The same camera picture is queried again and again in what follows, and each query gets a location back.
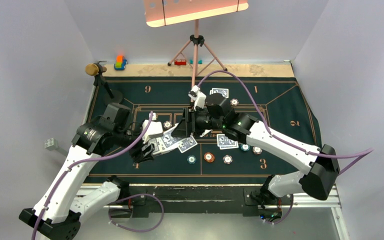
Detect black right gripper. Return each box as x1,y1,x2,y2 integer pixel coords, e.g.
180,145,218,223
172,106,225,137

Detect blue card dropped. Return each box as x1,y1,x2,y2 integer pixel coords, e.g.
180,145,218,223
178,136,198,153

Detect grey toy brick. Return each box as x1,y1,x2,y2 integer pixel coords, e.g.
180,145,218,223
44,138,68,157

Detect dark green poker mat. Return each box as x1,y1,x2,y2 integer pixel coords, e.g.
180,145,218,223
85,73,323,185

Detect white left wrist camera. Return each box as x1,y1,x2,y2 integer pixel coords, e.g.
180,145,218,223
141,113,164,144

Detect pink tripod music stand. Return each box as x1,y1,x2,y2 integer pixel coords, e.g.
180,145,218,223
143,0,249,87

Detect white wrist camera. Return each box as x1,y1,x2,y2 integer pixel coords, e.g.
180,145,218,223
188,85,207,111
141,113,164,144

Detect red toy block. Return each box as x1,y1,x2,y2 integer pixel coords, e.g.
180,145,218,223
174,59,188,66

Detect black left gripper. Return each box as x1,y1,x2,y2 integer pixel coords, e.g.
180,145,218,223
113,118,155,162

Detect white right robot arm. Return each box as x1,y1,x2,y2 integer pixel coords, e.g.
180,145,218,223
171,91,340,204

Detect green poker chip stack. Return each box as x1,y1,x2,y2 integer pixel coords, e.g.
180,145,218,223
187,155,197,164

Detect colourful toy block car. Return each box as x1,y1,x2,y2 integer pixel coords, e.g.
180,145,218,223
113,55,128,71

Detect aluminium frame rail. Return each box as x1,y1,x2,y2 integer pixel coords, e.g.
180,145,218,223
84,184,350,240

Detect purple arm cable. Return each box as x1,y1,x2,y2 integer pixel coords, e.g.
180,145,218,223
196,70,375,226
30,111,165,240

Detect red yellow poker chip stack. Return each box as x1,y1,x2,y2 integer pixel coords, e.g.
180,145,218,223
203,152,215,163

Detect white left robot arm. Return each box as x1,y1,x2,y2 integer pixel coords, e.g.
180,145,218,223
19,103,163,240

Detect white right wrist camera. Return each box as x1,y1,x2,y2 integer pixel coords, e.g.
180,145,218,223
188,85,207,111

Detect teal toy block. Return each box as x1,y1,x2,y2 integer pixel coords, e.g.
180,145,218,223
189,59,203,65

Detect green chips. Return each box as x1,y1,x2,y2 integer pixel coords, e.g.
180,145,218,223
240,144,250,152

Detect blue playing card deck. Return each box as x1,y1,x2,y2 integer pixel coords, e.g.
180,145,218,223
149,126,182,157

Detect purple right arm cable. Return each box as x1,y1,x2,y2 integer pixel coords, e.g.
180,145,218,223
196,70,375,226

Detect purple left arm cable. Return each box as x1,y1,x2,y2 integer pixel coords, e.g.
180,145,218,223
30,111,165,240

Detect blue backed playing card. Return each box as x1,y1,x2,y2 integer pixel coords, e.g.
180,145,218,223
216,134,238,149

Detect face up clubs card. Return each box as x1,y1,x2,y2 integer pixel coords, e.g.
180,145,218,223
200,129,212,138

